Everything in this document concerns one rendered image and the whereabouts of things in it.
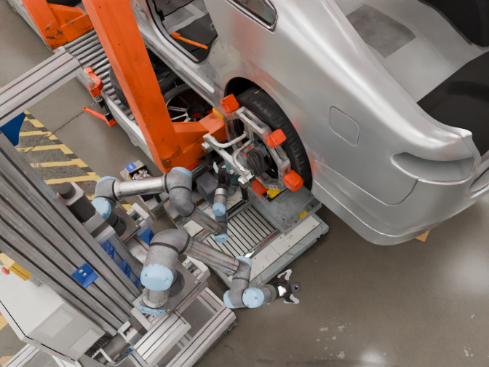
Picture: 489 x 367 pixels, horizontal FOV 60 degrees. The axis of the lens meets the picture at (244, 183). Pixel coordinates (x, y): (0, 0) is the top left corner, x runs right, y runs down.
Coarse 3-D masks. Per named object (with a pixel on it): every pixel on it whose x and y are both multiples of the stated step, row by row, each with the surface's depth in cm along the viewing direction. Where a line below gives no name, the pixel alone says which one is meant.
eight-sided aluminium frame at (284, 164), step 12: (240, 108) 240; (228, 120) 256; (228, 132) 268; (264, 132) 229; (240, 144) 277; (276, 156) 232; (252, 168) 278; (288, 168) 238; (264, 180) 272; (276, 180) 264
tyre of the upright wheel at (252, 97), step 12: (240, 96) 245; (252, 96) 238; (264, 96) 235; (252, 108) 240; (264, 108) 231; (276, 108) 230; (276, 120) 228; (288, 120) 229; (288, 132) 228; (288, 144) 230; (300, 144) 232; (300, 156) 233; (300, 168) 237
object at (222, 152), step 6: (204, 138) 249; (210, 144) 247; (216, 150) 245; (222, 150) 243; (222, 156) 242; (228, 156) 240; (228, 162) 240; (234, 168) 237; (240, 174) 235; (252, 180) 232
